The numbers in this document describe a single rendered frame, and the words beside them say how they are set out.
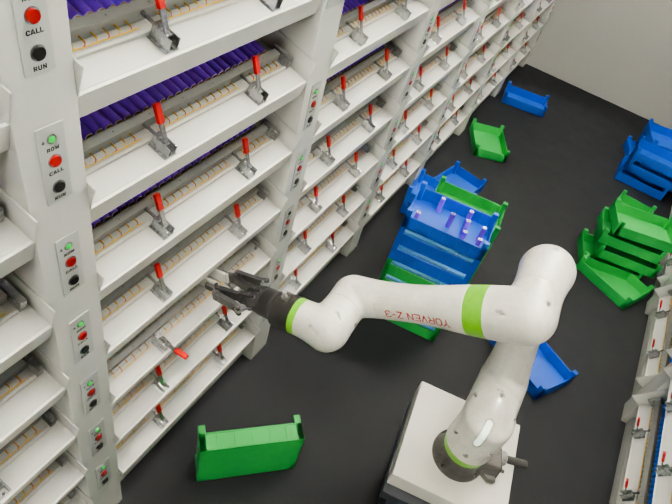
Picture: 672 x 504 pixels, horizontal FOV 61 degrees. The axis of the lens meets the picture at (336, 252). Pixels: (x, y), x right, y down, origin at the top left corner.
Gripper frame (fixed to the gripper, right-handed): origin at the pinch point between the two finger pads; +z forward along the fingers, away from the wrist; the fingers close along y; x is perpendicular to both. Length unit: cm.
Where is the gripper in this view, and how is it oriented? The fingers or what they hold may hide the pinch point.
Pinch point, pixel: (212, 278)
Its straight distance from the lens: 150.0
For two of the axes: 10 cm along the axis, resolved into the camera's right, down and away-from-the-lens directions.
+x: -0.2, 7.9, 6.2
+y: -5.1, 5.2, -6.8
